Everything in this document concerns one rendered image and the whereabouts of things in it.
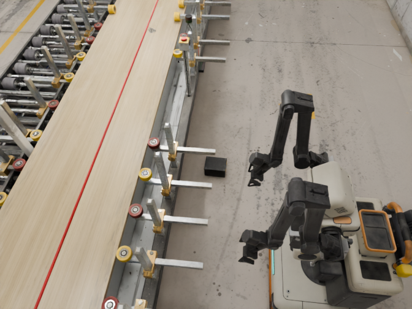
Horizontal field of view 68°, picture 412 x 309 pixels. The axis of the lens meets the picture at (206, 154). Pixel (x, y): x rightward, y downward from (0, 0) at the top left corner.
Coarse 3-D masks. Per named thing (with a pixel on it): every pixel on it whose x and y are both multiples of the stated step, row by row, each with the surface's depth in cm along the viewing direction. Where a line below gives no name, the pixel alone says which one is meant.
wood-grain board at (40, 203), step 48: (144, 0) 318; (96, 48) 269; (144, 48) 267; (96, 96) 232; (144, 96) 231; (48, 144) 205; (96, 144) 204; (144, 144) 203; (48, 192) 183; (96, 192) 182; (0, 240) 166; (48, 240) 165; (96, 240) 164; (0, 288) 151; (48, 288) 150; (96, 288) 150
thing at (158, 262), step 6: (132, 258) 166; (156, 258) 165; (156, 264) 165; (162, 264) 164; (168, 264) 163; (174, 264) 163; (180, 264) 163; (186, 264) 163; (192, 264) 163; (198, 264) 163
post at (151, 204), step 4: (148, 200) 154; (152, 200) 155; (148, 204) 154; (152, 204) 154; (148, 208) 158; (152, 208) 157; (156, 208) 163; (152, 212) 161; (156, 212) 164; (152, 216) 165; (156, 216) 165; (152, 220) 170; (156, 220) 169; (160, 220) 174; (156, 224) 174; (160, 224) 175
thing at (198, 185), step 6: (150, 180) 195; (156, 180) 195; (174, 180) 195; (174, 186) 196; (180, 186) 195; (186, 186) 194; (192, 186) 193; (198, 186) 192; (204, 186) 192; (210, 186) 192
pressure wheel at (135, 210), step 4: (132, 204) 176; (136, 204) 176; (132, 208) 175; (136, 208) 174; (140, 208) 174; (132, 212) 173; (136, 212) 173; (140, 212) 173; (132, 216) 173; (136, 216) 173
